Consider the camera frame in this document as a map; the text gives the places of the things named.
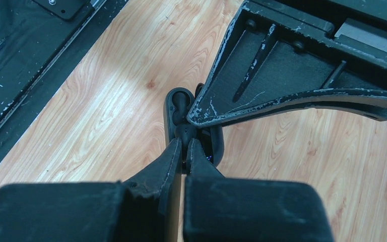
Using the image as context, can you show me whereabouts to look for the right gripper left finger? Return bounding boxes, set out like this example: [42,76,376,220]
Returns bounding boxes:
[123,138,182,241]

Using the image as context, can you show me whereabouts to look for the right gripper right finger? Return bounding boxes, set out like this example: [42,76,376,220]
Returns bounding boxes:
[184,139,224,187]

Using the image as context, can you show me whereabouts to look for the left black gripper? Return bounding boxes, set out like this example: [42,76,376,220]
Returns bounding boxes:
[186,1,387,128]

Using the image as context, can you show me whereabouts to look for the black earbud charging case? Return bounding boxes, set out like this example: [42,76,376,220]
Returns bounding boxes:
[164,87,224,174]

